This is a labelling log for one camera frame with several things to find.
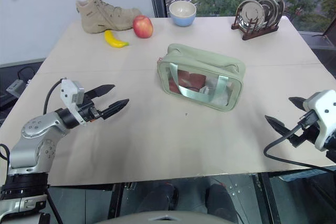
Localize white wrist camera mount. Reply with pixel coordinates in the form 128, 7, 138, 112
59, 78, 86, 125
302, 89, 336, 152

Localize black table frame leg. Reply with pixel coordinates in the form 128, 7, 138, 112
109, 183, 124, 220
258, 172, 279, 224

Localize green transparent toiletry bag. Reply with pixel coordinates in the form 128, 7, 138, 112
156, 43, 247, 113

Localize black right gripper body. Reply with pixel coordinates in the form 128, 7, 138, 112
288, 110, 322, 148

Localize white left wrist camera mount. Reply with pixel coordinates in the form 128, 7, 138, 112
59, 78, 86, 125

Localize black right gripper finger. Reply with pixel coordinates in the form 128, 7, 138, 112
288, 97, 307, 111
264, 114, 292, 138

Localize grey box device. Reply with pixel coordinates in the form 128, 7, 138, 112
6, 79, 30, 95

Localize tan suede boot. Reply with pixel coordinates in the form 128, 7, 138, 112
75, 0, 143, 35

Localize yellow banana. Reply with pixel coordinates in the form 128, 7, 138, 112
104, 29, 130, 49

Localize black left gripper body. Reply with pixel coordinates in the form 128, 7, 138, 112
77, 97, 106, 123

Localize grey rounded robot torso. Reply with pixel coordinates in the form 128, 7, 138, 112
93, 209, 237, 224

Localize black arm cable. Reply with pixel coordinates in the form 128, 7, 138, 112
43, 78, 66, 116
263, 115, 336, 174

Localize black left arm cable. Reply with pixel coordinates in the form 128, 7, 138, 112
43, 78, 66, 116

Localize shiny metal plate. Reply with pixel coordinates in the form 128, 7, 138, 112
254, 0, 274, 26
268, 0, 286, 17
262, 0, 280, 23
235, 0, 266, 31

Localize blue and white bowl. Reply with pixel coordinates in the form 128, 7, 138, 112
168, 0, 197, 27

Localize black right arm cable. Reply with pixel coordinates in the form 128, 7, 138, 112
263, 115, 336, 174

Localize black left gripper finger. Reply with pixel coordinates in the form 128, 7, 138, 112
100, 99, 130, 120
83, 84, 116, 102

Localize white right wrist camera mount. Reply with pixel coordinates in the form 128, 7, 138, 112
302, 89, 336, 152

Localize red apple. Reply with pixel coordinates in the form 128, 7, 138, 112
132, 15, 154, 39

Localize dark wooden plate rack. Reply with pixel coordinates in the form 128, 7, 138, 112
230, 15, 280, 41

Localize raw red meat slices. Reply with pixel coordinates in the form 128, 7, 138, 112
167, 69, 207, 92

